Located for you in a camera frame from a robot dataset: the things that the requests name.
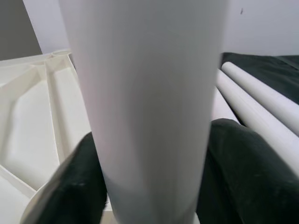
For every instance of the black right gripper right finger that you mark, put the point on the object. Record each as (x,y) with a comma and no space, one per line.
(245,175)

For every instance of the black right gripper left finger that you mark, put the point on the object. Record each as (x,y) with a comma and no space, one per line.
(70,186)

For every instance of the white plastic children table top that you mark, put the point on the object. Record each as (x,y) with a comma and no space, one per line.
(28,116)

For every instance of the black cloth table cover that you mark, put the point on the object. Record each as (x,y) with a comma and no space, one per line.
(268,67)

